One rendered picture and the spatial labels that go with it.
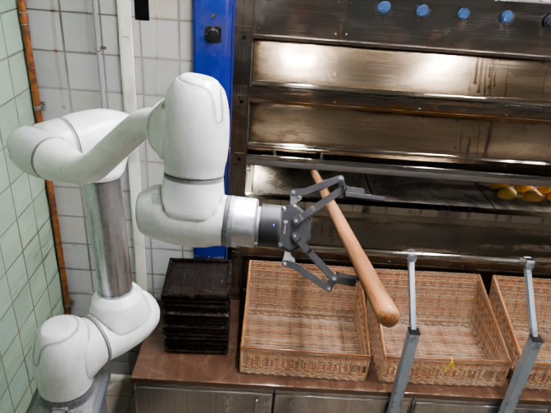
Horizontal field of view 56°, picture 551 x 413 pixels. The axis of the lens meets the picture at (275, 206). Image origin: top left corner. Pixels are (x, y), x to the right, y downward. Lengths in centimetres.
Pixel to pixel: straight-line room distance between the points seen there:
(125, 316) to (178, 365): 81
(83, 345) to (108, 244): 29
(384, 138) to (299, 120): 38
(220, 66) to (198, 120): 133
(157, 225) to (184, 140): 15
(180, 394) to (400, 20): 179
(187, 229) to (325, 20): 144
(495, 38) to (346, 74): 60
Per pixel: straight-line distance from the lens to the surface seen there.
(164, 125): 85
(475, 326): 280
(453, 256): 221
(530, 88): 242
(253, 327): 255
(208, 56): 215
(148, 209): 88
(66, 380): 161
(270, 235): 87
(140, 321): 166
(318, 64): 218
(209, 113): 83
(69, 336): 156
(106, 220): 148
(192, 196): 85
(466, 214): 257
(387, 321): 71
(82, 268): 276
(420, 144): 234
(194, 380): 233
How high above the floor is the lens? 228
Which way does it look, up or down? 28 degrees down
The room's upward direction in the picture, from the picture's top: 5 degrees clockwise
